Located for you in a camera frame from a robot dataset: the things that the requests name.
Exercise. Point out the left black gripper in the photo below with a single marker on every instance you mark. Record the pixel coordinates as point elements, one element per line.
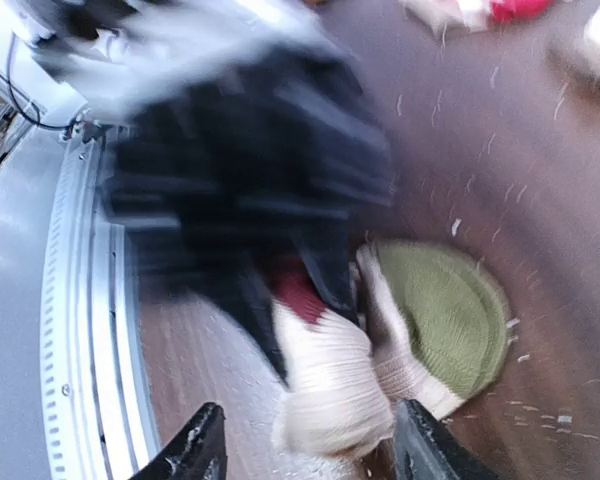
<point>268,159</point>

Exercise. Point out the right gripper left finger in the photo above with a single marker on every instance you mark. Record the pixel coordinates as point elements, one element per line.
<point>197,451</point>

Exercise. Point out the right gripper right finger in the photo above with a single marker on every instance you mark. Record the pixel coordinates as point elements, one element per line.
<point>424,449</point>

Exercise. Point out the beige striped maroon sock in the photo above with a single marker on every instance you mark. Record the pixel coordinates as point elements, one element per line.
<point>432,327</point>

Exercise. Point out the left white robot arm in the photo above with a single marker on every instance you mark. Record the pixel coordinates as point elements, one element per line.
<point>124,55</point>

